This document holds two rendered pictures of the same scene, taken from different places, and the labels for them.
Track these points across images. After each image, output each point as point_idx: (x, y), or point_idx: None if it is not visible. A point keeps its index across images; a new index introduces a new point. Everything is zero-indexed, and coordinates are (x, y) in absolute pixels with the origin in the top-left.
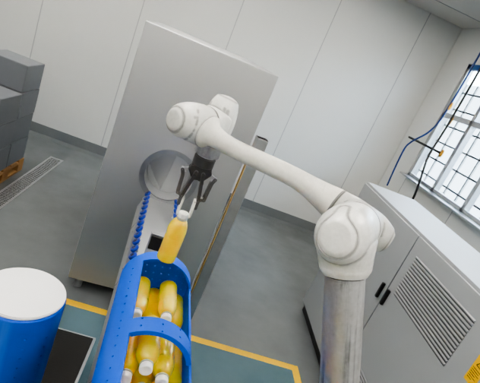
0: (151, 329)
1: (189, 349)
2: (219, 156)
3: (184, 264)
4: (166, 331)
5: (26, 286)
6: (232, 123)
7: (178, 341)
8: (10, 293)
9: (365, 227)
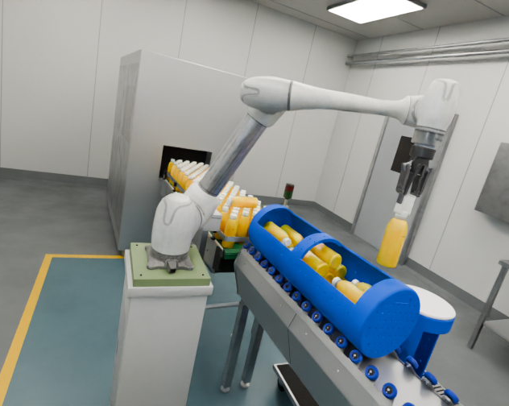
0: (325, 234)
1: (300, 247)
2: (413, 138)
3: (382, 295)
4: (318, 234)
5: (427, 302)
6: (422, 99)
7: (308, 236)
8: (421, 295)
9: None
